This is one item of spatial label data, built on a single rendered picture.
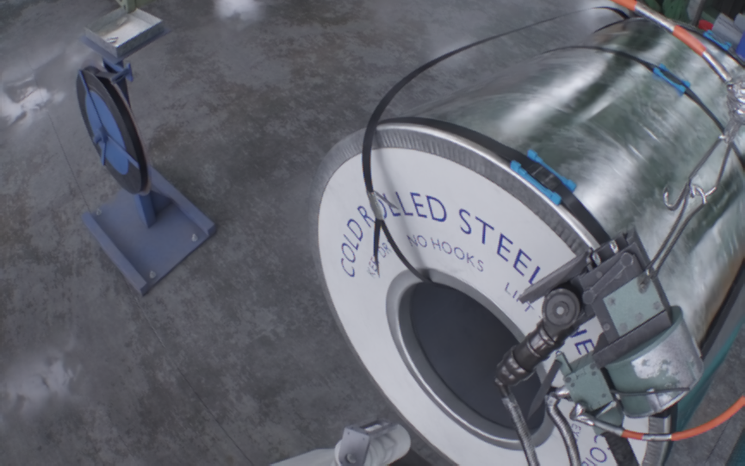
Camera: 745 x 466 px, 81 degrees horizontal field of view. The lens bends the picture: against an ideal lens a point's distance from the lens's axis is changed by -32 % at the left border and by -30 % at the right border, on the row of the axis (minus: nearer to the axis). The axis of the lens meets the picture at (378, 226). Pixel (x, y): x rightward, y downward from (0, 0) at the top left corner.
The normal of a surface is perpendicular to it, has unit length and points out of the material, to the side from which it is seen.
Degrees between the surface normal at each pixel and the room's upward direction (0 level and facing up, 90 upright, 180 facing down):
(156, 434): 0
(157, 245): 0
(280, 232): 0
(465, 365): 16
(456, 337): 37
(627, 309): 58
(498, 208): 90
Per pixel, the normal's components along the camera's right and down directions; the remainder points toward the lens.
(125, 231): 0.07, -0.65
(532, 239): -0.75, 0.47
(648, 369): -0.41, 0.12
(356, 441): -0.44, -0.10
